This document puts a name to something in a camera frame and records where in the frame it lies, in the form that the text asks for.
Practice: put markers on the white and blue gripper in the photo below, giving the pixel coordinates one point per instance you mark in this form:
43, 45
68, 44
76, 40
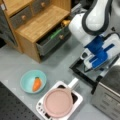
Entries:
100, 50

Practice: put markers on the orange carrot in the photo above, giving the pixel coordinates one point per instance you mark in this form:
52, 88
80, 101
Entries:
37, 84

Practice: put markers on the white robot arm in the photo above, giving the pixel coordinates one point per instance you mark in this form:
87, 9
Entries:
88, 28

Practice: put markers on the open grey metal drawer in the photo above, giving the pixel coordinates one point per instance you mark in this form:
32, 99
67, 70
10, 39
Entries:
45, 44

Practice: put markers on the yellow item in drawer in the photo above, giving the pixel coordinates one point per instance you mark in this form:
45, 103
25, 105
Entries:
65, 22

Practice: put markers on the green vegetable in drawer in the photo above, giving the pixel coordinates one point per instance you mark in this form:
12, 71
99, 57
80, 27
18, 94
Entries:
54, 34

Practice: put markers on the silver toaster oven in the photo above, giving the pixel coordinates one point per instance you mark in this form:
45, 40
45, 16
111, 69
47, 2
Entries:
107, 94

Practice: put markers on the pink frying pan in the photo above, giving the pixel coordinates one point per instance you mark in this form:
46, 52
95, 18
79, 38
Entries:
58, 102

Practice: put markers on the light blue bowl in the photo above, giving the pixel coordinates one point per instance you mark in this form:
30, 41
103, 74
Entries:
27, 81

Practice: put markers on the wooden drawer cabinet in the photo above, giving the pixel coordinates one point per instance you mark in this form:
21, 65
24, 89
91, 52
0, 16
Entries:
24, 22

